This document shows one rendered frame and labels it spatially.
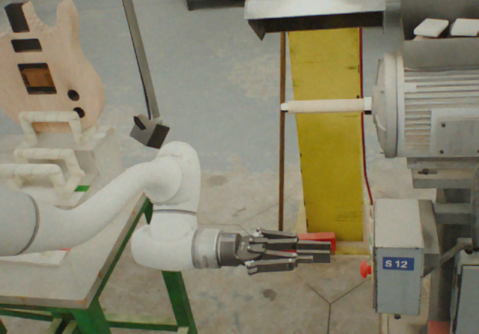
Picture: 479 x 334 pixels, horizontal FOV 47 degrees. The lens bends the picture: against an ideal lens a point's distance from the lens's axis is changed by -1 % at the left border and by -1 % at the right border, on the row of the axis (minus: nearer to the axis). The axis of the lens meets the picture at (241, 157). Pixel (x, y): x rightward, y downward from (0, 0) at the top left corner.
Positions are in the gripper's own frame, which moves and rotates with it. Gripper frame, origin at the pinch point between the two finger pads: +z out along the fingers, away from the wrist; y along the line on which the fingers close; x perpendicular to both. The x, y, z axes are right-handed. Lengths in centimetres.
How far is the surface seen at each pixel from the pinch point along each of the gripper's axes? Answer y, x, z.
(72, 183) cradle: -27, -2, -71
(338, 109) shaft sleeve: -30.3, 17.8, 4.5
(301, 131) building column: -119, -41, -18
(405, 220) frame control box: -5.0, 4.9, 18.9
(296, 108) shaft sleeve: -30.3, 18.3, -5.6
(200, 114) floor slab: -255, -107, -112
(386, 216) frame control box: -6.4, 4.9, 15.1
